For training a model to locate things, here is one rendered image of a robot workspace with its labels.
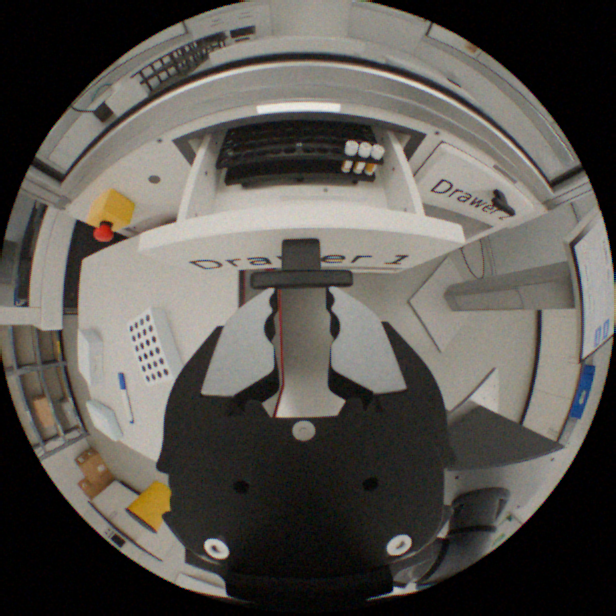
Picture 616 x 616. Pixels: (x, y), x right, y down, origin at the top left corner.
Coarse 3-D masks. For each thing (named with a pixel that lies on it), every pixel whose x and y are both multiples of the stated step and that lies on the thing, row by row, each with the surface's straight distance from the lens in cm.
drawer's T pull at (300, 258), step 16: (288, 240) 14; (304, 240) 14; (288, 256) 13; (304, 256) 13; (320, 256) 14; (256, 272) 13; (272, 272) 13; (288, 272) 13; (304, 272) 13; (320, 272) 13; (336, 272) 13; (256, 288) 13; (288, 288) 14
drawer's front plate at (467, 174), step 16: (432, 160) 29; (448, 160) 28; (464, 160) 29; (416, 176) 32; (432, 176) 30; (448, 176) 31; (464, 176) 32; (480, 176) 33; (496, 176) 35; (432, 192) 34; (448, 192) 35; (464, 192) 36; (480, 192) 37; (512, 192) 40; (464, 208) 41; (480, 208) 42; (496, 208) 44; (528, 208) 48
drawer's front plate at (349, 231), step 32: (192, 224) 15; (224, 224) 14; (256, 224) 13; (288, 224) 12; (320, 224) 12; (352, 224) 13; (384, 224) 14; (416, 224) 15; (448, 224) 18; (160, 256) 20; (192, 256) 19; (224, 256) 18; (256, 256) 18; (352, 256) 19; (384, 256) 20; (416, 256) 21
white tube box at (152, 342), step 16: (144, 320) 36; (160, 320) 36; (144, 336) 37; (160, 336) 34; (144, 352) 38; (160, 352) 34; (176, 352) 36; (144, 368) 40; (160, 368) 35; (176, 368) 35
